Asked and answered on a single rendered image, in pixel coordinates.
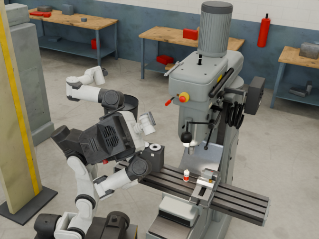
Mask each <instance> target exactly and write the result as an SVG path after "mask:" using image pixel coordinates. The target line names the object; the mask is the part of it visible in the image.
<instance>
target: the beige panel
mask: <svg viewBox="0 0 319 239"><path fill-rule="evenodd" d="M0 181H1V184H2V188H3V191H4V194H5V198H6V201H5V202H4V203H3V204H1V205H0V215H1V216H3V217H5V218H7V219H9V220H11V221H13V222H16V223H18V224H20V225H22V226H24V225H25V224H26V223H27V222H28V221H29V220H30V219H31V218H32V217H33V216H35V215H36V214H37V213H38V212H39V211H40V210H41V209H42V208H43V207H44V206H45V205H46V204H48V203H49V202H50V201H51V200H52V199H53V198H54V197H55V196H56V195H57V194H58V192H57V191H54V190H52V189H50V188H47V187H45V186H42V183H41V179H40V174H39V169H38V164H37V159H36V154H35V149H34V145H33V140H32V135H31V131H30V126H29V121H28V115H27V110H26V105H25V101H24V96H23V91H22V87H21V82H20V77H19V72H18V67H17V62H16V58H15V53H14V48H13V43H12V39H11V34H10V29H9V23H8V19H7V14H6V9H5V4H4V0H0Z"/></svg>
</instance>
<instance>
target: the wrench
mask: <svg viewBox="0 0 319 239"><path fill-rule="evenodd" d="M183 63H184V62H182V63H179V61H177V62H176V65H175V66H173V67H172V68H171V69H170V70H169V71H167V72H166V73H165V74H164V76H168V75H169V74H170V73H171V72H172V71H174V70H175V69H176V68H177V67H178V66H179V65H182V64H183Z"/></svg>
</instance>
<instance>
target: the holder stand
mask: <svg viewBox="0 0 319 239"><path fill-rule="evenodd" d="M144 143H145V149H144V150H143V152H140V156H141V157H143V158H145V159H147V160H148V161H150V162H151V164H152V171H153V172H157V173H159V172H160V171H161V169H162V167H163V165H164V149H165V146H162V145H159V144H153V143H149V142H146V141H144Z"/></svg>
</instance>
